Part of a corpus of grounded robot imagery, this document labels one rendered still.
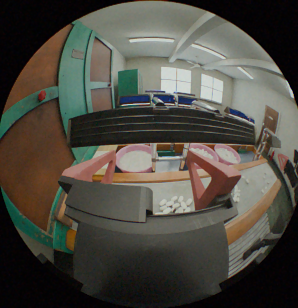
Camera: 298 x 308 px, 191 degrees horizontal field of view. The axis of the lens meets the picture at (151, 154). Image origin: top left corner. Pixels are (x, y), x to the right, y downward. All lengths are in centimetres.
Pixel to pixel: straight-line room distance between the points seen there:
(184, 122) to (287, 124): 495
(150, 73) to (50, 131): 510
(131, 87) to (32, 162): 279
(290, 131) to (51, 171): 537
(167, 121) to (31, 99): 45
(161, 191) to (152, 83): 503
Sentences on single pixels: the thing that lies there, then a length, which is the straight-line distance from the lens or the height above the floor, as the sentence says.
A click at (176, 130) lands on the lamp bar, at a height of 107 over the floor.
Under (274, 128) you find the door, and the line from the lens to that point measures 510.
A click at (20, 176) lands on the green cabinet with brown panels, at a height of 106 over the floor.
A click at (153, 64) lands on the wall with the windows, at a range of 542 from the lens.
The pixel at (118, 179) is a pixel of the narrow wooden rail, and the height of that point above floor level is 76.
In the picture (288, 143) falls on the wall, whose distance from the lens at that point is 494.
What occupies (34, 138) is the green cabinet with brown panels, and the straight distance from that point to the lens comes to 42.
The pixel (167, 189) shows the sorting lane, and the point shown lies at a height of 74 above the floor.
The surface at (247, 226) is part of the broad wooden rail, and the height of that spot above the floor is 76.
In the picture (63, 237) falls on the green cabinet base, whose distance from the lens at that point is 53.
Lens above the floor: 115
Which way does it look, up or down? 37 degrees down
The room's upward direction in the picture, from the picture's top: straight up
